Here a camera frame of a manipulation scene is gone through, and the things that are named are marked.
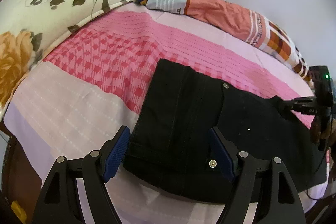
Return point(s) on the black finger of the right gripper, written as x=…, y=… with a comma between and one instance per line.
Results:
x=283, y=109

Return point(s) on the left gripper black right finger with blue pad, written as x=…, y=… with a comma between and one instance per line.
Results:
x=279, y=200

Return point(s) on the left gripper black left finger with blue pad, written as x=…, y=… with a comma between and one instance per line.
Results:
x=59, y=201

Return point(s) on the black pants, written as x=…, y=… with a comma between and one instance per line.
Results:
x=171, y=145

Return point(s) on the person's right hand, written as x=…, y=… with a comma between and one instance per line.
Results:
x=317, y=133

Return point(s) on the salmon plaid bolster pillow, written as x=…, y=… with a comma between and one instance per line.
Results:
x=242, y=23

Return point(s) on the pink checkered bed sheet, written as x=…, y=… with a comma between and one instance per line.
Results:
x=96, y=80

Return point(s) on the floral cream pillow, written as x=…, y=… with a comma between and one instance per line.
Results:
x=31, y=29

